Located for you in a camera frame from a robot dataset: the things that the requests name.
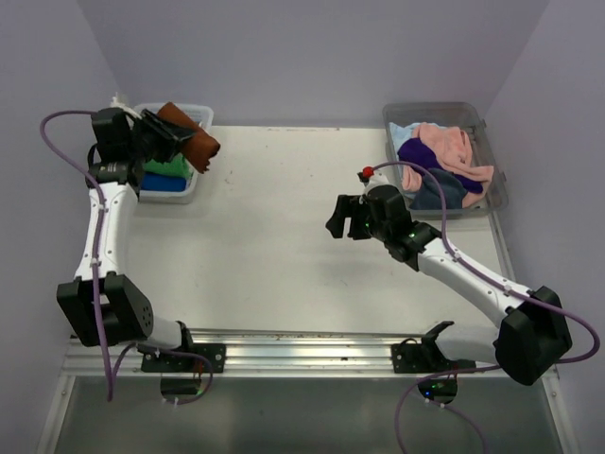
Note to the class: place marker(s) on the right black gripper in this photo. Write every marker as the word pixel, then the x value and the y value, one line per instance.
pixel 346 207

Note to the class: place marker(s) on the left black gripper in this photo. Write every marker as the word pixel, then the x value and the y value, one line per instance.
pixel 170 146

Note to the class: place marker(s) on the dark grey-blue towel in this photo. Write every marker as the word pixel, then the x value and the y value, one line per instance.
pixel 440 183

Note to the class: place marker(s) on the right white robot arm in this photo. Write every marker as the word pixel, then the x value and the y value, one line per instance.
pixel 528 334

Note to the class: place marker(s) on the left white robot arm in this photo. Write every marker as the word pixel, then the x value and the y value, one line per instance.
pixel 103 306

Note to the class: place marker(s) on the green rolled towel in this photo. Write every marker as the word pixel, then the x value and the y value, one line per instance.
pixel 178 167

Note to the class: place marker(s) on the blue rolled towel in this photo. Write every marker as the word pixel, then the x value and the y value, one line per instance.
pixel 161 183

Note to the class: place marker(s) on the white plastic basket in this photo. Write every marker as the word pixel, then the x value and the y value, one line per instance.
pixel 203 116

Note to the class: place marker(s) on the purple towel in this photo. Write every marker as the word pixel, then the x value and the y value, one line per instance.
pixel 449 165

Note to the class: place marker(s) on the pink towel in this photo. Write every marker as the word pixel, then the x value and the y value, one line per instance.
pixel 433 134

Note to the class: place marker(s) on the clear grey plastic bin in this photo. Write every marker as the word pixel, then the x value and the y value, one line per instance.
pixel 465 116

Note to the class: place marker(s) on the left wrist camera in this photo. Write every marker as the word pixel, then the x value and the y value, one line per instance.
pixel 120 102

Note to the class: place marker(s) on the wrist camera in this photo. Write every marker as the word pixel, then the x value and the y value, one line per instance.
pixel 368 178
pixel 120 102

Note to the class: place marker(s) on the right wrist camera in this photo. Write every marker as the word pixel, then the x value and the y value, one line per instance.
pixel 368 178

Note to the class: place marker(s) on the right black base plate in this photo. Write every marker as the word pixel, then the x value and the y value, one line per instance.
pixel 411 357

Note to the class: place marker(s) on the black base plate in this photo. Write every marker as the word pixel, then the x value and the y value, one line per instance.
pixel 203 358
pixel 411 357

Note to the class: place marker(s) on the aluminium front rail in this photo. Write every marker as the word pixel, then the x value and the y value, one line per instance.
pixel 264 354

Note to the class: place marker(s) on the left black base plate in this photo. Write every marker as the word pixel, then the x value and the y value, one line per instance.
pixel 203 358

